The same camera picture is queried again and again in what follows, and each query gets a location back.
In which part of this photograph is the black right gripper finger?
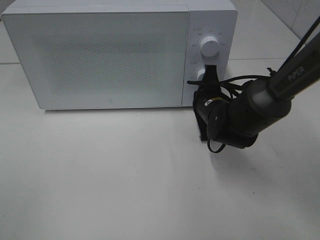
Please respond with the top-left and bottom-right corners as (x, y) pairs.
(195, 114), (208, 142)
(202, 64), (219, 85)

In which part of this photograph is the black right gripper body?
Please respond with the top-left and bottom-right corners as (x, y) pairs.
(192, 82), (232, 125)

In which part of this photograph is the white timer knob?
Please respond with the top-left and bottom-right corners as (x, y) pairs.
(196, 68), (206, 81)

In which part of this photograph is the white microwave door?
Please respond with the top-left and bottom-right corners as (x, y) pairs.
(3, 12), (188, 110)

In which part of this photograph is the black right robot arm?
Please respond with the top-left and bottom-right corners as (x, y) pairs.
(188, 20), (320, 150)

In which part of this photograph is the upper white power knob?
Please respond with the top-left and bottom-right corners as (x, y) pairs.
(200, 35), (220, 57)

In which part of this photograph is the white microwave oven body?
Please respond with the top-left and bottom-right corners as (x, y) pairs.
(1, 0), (238, 107)

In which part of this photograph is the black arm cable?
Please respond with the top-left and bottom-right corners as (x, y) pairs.
(186, 14), (320, 154)

